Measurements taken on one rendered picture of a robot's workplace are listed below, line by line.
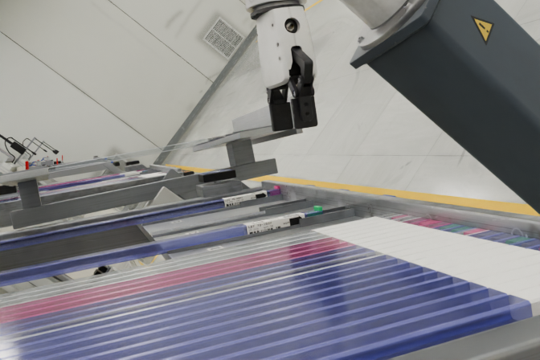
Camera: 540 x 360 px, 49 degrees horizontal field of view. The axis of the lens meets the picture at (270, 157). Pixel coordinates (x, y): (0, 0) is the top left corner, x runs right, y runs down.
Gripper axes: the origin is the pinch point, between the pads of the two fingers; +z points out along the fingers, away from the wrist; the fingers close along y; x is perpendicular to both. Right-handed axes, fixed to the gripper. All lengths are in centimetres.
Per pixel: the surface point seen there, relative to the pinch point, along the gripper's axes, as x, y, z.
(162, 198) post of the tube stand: 15.7, 29.6, 10.0
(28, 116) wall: 81, 749, -57
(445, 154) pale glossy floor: -90, 98, 18
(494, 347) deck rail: 16, -60, 9
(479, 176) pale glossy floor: -84, 74, 24
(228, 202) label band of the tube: 10.9, -0.7, 9.3
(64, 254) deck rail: 32.5, 8.0, 13.3
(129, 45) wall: -61, 749, -136
